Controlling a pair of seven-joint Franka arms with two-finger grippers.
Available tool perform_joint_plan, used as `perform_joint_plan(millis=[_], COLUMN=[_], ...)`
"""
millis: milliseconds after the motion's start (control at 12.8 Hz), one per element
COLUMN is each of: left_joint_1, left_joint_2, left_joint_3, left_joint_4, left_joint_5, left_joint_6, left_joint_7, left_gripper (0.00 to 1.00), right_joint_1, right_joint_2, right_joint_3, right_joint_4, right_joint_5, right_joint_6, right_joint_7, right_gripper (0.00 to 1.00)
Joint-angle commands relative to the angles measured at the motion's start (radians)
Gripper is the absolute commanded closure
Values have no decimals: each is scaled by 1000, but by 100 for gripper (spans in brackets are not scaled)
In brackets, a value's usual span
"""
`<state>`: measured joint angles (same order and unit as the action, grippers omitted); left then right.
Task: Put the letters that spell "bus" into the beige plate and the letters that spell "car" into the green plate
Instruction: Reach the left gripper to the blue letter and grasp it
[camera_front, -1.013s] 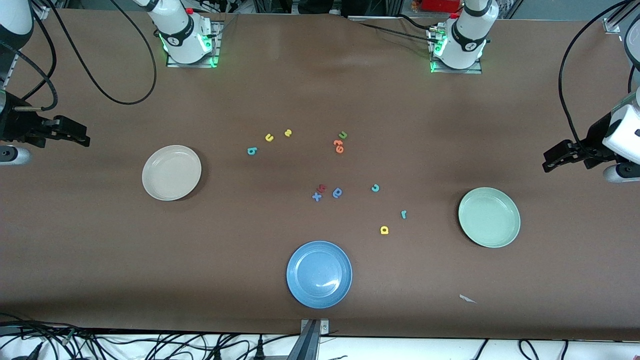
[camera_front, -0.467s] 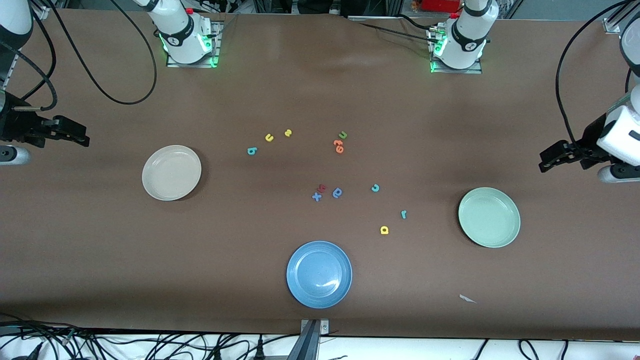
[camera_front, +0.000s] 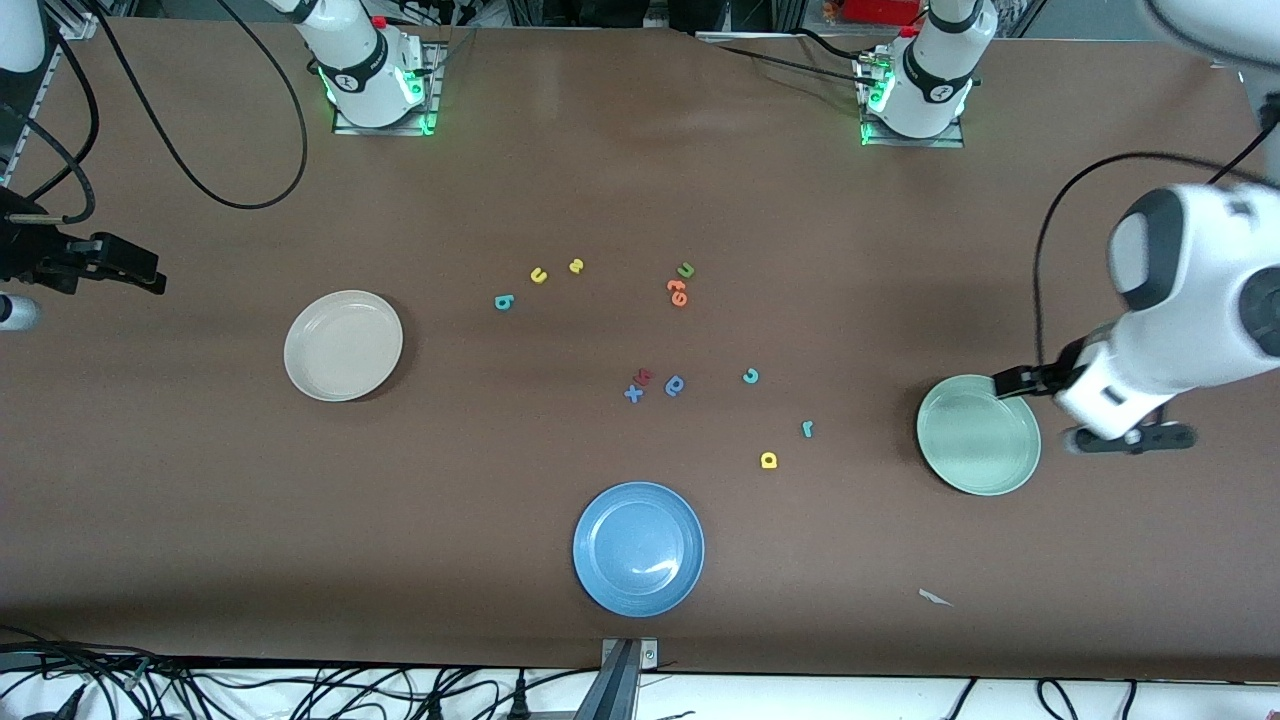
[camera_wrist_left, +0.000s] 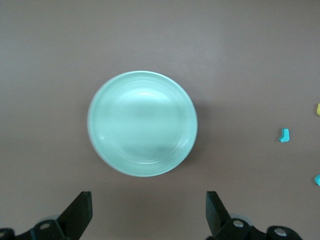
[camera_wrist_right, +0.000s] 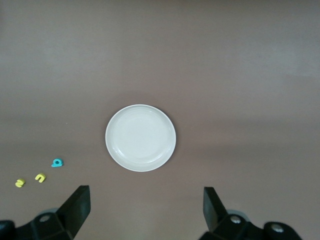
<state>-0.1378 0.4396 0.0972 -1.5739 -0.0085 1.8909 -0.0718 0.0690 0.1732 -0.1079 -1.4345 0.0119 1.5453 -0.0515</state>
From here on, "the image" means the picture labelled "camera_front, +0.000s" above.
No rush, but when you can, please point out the black cable on table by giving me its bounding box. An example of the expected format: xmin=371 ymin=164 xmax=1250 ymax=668
xmin=695 ymin=33 xmax=877 ymax=87

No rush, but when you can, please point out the beige brown plate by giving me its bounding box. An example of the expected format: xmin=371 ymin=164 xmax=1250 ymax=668
xmin=284 ymin=290 xmax=405 ymax=403

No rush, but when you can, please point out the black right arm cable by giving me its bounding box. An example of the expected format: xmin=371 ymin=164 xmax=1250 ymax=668
xmin=88 ymin=0 xmax=309 ymax=211

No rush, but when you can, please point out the blue plate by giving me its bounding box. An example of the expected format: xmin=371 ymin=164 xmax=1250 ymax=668
xmin=573 ymin=482 xmax=706 ymax=618

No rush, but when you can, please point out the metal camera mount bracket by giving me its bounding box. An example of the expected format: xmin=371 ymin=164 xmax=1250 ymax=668
xmin=600 ymin=638 xmax=660 ymax=720

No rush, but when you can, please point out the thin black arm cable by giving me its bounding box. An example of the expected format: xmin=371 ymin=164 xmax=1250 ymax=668
xmin=0 ymin=40 xmax=99 ymax=224

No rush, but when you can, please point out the red box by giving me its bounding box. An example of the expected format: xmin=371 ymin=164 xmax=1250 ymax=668
xmin=838 ymin=0 xmax=924 ymax=26

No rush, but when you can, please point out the brown table cover sheet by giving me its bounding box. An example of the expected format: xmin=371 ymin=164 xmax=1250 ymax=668
xmin=0 ymin=15 xmax=1280 ymax=683

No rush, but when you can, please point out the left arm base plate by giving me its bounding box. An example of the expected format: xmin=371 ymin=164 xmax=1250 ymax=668
xmin=858 ymin=48 xmax=967 ymax=149

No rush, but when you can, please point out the green plate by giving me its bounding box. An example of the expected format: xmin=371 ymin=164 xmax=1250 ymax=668
xmin=916 ymin=374 xmax=1042 ymax=498

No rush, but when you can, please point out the grey floor cable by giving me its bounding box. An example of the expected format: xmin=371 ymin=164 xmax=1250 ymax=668
xmin=0 ymin=640 xmax=151 ymax=681

